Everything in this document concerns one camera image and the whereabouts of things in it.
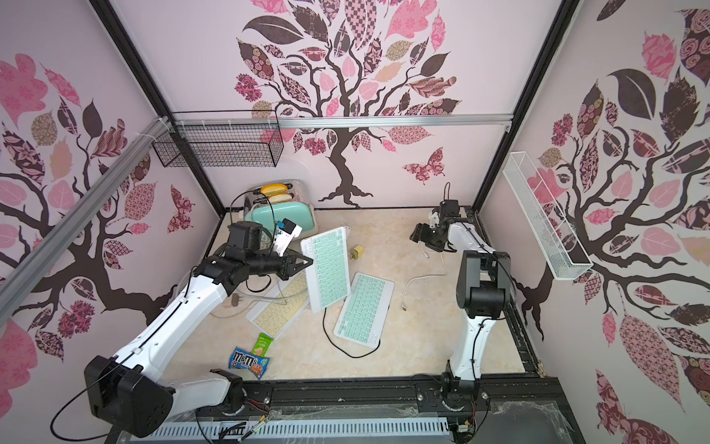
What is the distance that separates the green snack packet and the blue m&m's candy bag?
1 centimetres

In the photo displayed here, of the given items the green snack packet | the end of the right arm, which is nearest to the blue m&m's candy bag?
the green snack packet

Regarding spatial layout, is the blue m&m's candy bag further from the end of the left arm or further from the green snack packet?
the end of the left arm

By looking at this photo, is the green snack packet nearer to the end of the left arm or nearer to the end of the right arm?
the end of the left arm

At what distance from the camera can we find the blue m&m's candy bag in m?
0.79

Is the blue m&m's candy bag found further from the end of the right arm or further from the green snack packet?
the end of the right arm

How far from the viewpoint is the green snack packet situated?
83cm
